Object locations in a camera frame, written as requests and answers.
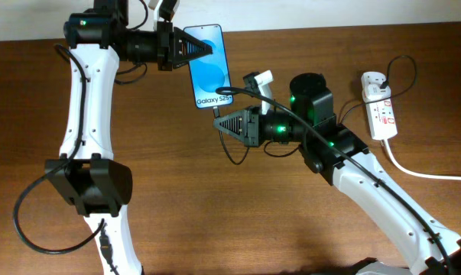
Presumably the blue screen Galaxy smartphone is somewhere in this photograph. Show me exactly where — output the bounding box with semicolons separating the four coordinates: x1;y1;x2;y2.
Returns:
183;24;233;108

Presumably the black USB charging cable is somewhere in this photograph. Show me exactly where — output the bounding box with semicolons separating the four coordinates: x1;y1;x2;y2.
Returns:
213;55;417;166

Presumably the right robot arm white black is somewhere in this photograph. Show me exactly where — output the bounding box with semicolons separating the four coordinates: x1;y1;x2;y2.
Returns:
213;73;461;274

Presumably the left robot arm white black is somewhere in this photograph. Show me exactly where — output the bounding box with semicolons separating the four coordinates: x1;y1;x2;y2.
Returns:
45;0;213;274

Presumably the white USB charger plug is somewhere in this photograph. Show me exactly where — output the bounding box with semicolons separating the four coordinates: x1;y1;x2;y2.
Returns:
362;84;391;103

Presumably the white power strip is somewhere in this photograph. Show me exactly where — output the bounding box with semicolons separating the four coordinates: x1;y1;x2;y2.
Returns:
361;72;398;141

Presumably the white power strip cord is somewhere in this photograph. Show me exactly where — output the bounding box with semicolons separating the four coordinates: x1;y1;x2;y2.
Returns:
381;138;461;183

